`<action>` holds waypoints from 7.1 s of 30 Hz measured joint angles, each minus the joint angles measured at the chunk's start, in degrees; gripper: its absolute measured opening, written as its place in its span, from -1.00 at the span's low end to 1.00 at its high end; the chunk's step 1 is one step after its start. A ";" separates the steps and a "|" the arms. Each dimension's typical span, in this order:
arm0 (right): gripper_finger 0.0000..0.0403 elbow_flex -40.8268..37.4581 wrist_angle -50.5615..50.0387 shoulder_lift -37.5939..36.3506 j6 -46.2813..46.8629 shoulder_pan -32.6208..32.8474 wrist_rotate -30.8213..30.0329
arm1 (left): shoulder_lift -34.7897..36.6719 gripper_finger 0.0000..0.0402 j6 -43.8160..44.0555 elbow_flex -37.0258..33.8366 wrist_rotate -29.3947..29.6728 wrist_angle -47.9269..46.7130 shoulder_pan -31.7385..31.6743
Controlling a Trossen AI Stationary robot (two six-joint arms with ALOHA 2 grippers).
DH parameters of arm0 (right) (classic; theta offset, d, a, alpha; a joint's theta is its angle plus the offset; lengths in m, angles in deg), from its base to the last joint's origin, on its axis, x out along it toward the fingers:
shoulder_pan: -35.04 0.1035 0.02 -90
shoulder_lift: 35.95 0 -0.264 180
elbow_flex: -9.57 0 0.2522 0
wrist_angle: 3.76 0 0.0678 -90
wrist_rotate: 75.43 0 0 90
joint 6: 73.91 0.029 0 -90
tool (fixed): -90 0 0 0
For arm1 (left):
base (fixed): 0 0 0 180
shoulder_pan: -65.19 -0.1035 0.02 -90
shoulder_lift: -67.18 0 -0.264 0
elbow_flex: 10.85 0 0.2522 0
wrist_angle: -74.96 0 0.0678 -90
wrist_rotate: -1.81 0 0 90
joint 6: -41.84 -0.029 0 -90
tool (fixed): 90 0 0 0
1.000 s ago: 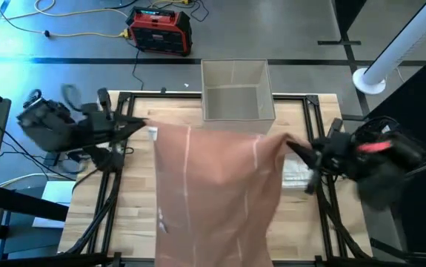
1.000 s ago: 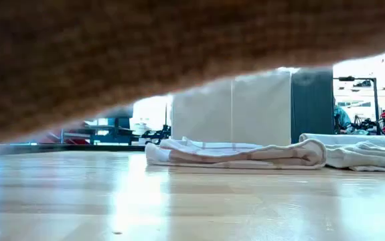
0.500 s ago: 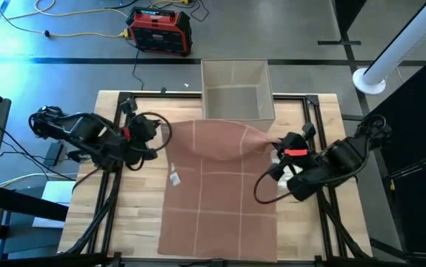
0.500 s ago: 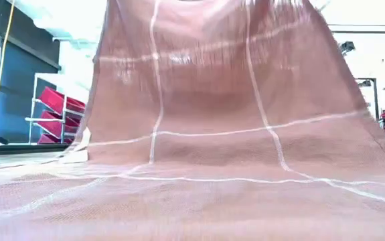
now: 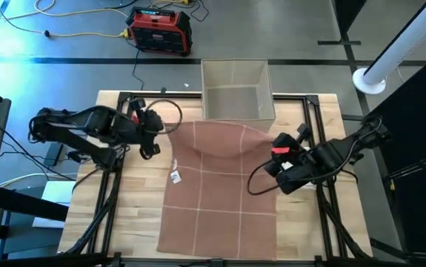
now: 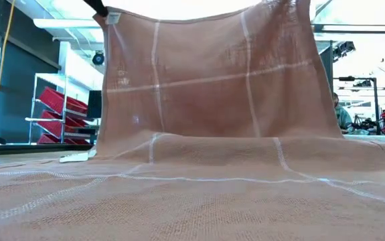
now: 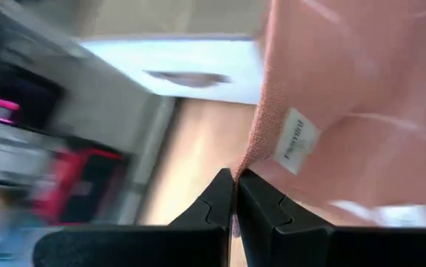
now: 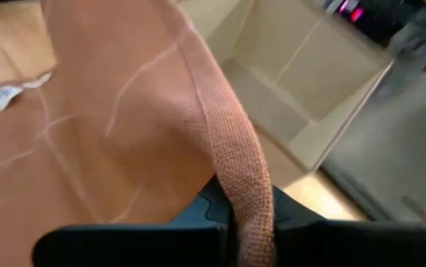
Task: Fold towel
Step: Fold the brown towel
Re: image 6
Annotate pink towel white stripes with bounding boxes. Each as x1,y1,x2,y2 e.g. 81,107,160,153
0,0,385,241

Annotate white towel grey plaid lines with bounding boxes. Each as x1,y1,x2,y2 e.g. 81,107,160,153
344,133,385,155

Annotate long ceiling light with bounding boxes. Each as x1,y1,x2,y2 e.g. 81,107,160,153
312,23,385,33
33,18,101,29

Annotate black ceiling spotlight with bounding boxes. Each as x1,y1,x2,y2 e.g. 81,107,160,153
91,50,107,66

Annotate metal shelf rack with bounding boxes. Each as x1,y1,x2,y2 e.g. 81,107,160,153
24,72,92,145

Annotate black monitor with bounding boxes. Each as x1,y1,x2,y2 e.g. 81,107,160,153
87,89,103,119

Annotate black partition screen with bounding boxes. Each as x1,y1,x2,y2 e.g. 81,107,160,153
319,39,335,98

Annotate black metal stand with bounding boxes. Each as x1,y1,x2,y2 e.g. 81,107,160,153
333,76,380,135

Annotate person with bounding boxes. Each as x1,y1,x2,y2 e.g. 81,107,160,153
331,92,354,135

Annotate yellow hanging cable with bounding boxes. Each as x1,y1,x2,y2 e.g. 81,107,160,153
0,0,16,104

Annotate black ceiling camera mount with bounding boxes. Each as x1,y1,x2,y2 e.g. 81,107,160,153
332,41,357,63

